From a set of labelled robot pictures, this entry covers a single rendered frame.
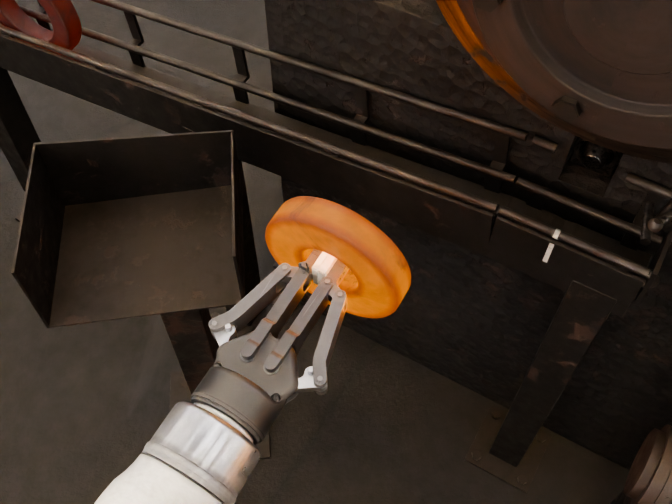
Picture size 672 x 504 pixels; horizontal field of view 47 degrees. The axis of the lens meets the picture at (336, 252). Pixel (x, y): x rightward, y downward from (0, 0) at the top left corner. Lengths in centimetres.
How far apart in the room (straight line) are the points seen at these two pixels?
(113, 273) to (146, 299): 7
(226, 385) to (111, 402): 101
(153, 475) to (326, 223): 27
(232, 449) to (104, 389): 104
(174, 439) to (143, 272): 45
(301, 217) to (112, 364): 104
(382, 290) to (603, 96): 27
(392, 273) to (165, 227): 47
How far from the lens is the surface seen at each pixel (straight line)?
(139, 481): 66
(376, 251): 72
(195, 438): 66
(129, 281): 108
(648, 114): 70
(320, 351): 71
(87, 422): 167
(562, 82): 70
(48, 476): 165
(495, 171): 104
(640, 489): 111
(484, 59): 83
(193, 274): 106
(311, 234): 74
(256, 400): 68
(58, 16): 132
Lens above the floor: 148
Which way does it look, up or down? 56 degrees down
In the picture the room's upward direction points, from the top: straight up
